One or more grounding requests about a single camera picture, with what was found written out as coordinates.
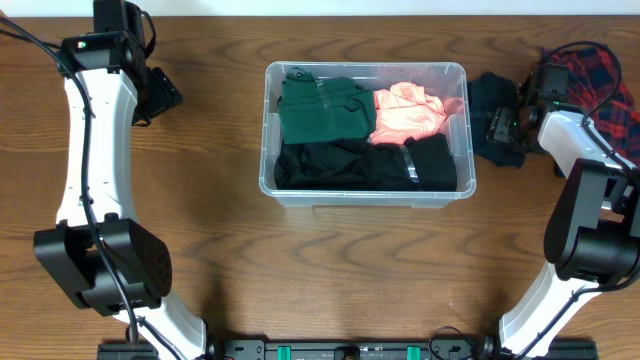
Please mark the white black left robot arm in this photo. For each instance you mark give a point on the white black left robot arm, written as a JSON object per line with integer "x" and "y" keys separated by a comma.
{"x": 97, "y": 252}

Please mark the large black garment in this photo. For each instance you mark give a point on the large black garment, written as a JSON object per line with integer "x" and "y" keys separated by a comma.
{"x": 350, "y": 165}

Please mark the black mounting rail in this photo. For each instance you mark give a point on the black mounting rail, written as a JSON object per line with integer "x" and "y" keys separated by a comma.
{"x": 456, "y": 349}

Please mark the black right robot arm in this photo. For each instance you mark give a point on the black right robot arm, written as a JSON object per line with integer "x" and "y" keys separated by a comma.
{"x": 591, "y": 242}

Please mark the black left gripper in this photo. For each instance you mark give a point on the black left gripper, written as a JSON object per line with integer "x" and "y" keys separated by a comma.
{"x": 163, "y": 93}

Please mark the black banded cloth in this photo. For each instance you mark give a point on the black banded cloth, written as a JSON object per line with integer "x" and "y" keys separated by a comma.
{"x": 417, "y": 165}

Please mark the small black cloth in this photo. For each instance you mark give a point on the small black cloth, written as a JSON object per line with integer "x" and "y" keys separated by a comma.
{"x": 488, "y": 94}

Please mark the green banded cloth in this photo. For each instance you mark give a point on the green banded cloth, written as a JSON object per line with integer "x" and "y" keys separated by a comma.
{"x": 315, "y": 110}

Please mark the clear plastic storage bin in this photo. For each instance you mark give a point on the clear plastic storage bin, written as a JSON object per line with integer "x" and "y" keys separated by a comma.
{"x": 446, "y": 80}

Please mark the red plaid cloth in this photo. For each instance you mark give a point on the red plaid cloth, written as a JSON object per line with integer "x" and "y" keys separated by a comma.
{"x": 593, "y": 75}

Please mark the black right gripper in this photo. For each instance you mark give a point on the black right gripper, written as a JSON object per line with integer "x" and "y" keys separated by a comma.
{"x": 499, "y": 124}

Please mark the salmon pink garment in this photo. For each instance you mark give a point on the salmon pink garment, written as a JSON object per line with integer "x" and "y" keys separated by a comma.
{"x": 406, "y": 111}

